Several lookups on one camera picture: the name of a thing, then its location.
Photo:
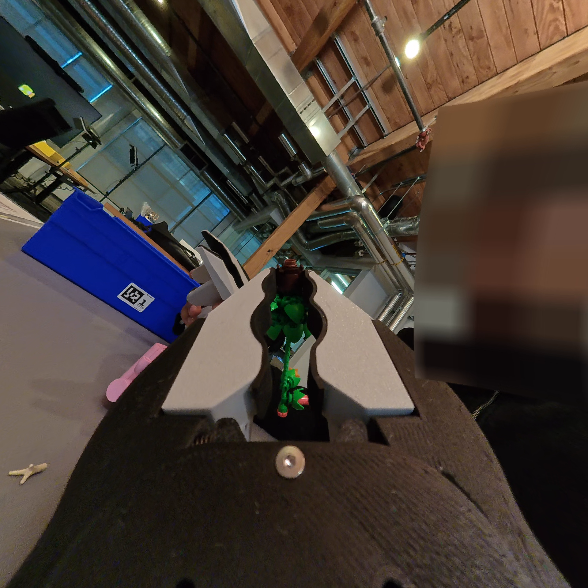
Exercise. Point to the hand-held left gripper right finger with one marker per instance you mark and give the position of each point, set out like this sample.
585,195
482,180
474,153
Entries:
363,367

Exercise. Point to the person's right hand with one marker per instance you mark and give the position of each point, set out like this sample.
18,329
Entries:
188,313

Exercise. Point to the black sprinkler pipe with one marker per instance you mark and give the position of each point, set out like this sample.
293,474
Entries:
388,41

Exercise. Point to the black monitor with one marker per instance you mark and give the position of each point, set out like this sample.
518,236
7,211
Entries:
41,69

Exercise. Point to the red sprinkler valve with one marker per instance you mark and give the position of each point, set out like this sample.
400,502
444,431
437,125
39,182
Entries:
422,139

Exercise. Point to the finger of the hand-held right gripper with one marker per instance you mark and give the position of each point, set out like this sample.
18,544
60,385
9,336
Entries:
227,259
218,275

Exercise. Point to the beige toy branch piece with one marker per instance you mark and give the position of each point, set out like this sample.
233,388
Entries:
27,471

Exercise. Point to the black bag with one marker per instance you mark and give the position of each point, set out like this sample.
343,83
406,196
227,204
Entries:
170,243

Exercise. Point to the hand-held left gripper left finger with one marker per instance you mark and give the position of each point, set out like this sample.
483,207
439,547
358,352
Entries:
216,363

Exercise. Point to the wooden desk with black legs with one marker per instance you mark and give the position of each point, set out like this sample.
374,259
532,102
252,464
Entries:
55,160

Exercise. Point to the person's dark jacket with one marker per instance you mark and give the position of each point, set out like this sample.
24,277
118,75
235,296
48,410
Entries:
542,459

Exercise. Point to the round ceiling lamp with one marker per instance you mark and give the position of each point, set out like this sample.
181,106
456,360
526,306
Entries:
412,48

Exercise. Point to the green toy brick plant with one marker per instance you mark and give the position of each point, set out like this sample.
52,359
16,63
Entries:
289,312

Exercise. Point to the pink toy brick piece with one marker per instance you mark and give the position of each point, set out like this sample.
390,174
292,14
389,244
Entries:
131,374

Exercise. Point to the silver air duct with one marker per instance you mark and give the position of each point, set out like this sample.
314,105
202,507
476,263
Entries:
275,59

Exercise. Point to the blue plastic bin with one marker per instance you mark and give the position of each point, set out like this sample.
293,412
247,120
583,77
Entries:
101,262

